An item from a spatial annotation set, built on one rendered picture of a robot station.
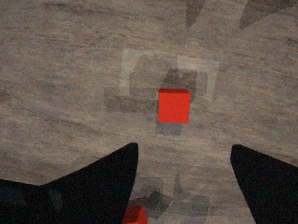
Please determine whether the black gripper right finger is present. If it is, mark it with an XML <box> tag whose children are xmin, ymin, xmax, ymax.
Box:
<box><xmin>230</xmin><ymin>144</ymin><xmax>298</xmax><ymax>224</ymax></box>

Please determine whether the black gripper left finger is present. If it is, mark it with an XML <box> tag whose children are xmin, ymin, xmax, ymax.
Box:
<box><xmin>0</xmin><ymin>143</ymin><xmax>138</xmax><ymax>224</ymax></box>

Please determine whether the red cube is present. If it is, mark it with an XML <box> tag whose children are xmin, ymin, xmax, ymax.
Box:
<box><xmin>158</xmin><ymin>88</ymin><xmax>192</xmax><ymax>123</ymax></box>
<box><xmin>121</xmin><ymin>205</ymin><xmax>148</xmax><ymax>224</ymax></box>

